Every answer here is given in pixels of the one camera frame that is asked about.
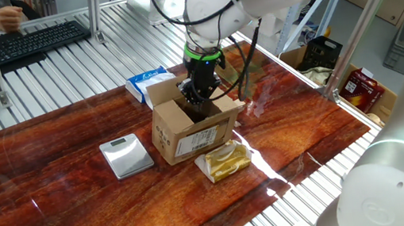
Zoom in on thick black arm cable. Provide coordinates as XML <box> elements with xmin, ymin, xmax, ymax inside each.
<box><xmin>149</xmin><ymin>0</ymin><xmax>308</xmax><ymax>113</ymax></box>

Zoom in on white metal shelf frame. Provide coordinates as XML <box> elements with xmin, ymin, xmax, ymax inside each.
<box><xmin>267</xmin><ymin>0</ymin><xmax>354</xmax><ymax>57</ymax></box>

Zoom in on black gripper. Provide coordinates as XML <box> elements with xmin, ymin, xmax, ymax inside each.
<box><xmin>175</xmin><ymin>57</ymin><xmax>225</xmax><ymax>107</ymax></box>

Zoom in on yellow wrapped packet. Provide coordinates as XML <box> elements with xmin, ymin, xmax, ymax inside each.
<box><xmin>191</xmin><ymin>136</ymin><xmax>256</xmax><ymax>186</ymax></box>

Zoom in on open cardboard bin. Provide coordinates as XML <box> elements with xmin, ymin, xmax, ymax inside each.
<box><xmin>278</xmin><ymin>32</ymin><xmax>403</xmax><ymax>137</ymax></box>

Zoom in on red product box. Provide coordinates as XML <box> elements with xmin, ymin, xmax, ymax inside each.
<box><xmin>335</xmin><ymin>64</ymin><xmax>389</xmax><ymax>117</ymax></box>

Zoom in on silver digital scale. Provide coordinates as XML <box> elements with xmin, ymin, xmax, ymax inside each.
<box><xmin>98</xmin><ymin>130</ymin><xmax>156</xmax><ymax>184</ymax></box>

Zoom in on bare person hand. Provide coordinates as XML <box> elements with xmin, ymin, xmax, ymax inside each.
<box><xmin>0</xmin><ymin>4</ymin><xmax>27</xmax><ymax>35</ymax></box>

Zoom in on blue tissue pack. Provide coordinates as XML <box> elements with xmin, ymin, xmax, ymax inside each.
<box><xmin>123</xmin><ymin>63</ymin><xmax>181</xmax><ymax>109</ymax></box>

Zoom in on beige cloth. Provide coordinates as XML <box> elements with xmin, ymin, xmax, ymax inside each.
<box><xmin>302</xmin><ymin>63</ymin><xmax>337</xmax><ymax>90</ymax></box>

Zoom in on black office chair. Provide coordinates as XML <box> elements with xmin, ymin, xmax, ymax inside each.
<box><xmin>10</xmin><ymin>0</ymin><xmax>41</xmax><ymax>24</ymax></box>

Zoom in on black keyboard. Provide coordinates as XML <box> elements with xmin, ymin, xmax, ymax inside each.
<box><xmin>0</xmin><ymin>17</ymin><xmax>94</xmax><ymax>67</ymax></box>

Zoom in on brown cardboard box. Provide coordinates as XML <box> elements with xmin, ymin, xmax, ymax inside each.
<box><xmin>143</xmin><ymin>66</ymin><xmax>253</xmax><ymax>169</ymax></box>

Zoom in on grey stacked trays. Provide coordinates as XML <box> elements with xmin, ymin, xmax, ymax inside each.
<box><xmin>375</xmin><ymin>20</ymin><xmax>404</xmax><ymax>79</ymax></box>

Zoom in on wood pattern table mat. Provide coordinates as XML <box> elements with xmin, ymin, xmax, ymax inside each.
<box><xmin>0</xmin><ymin>24</ymin><xmax>387</xmax><ymax>226</ymax></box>

